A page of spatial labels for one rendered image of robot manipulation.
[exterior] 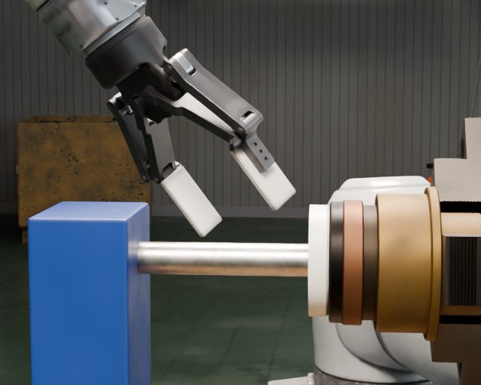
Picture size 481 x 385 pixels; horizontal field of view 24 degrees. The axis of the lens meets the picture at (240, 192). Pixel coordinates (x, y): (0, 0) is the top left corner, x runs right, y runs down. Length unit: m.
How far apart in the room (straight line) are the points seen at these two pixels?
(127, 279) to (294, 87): 8.03
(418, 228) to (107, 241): 0.18
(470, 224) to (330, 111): 8.01
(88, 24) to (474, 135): 0.43
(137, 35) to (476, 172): 0.43
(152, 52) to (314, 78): 7.65
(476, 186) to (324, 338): 0.58
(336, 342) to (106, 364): 0.59
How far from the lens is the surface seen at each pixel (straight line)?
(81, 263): 0.66
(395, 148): 8.68
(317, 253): 0.65
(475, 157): 0.70
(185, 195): 1.12
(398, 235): 0.64
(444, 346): 0.70
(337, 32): 8.66
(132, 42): 1.02
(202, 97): 0.99
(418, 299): 0.65
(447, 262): 0.62
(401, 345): 1.12
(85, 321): 0.67
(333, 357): 1.24
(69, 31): 1.03
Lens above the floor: 1.20
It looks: 7 degrees down
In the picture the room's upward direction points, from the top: straight up
